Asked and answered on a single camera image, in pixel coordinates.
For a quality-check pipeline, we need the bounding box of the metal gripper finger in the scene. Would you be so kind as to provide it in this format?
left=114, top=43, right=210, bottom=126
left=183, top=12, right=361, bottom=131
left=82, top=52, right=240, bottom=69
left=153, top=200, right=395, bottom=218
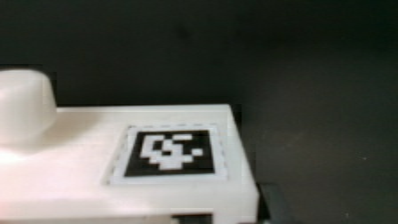
left=258, top=183, right=294, bottom=224

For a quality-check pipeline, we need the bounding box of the white drawer box with knob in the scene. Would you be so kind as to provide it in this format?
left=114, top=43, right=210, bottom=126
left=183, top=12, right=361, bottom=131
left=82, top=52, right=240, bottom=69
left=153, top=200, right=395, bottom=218
left=0, top=69, right=260, bottom=224

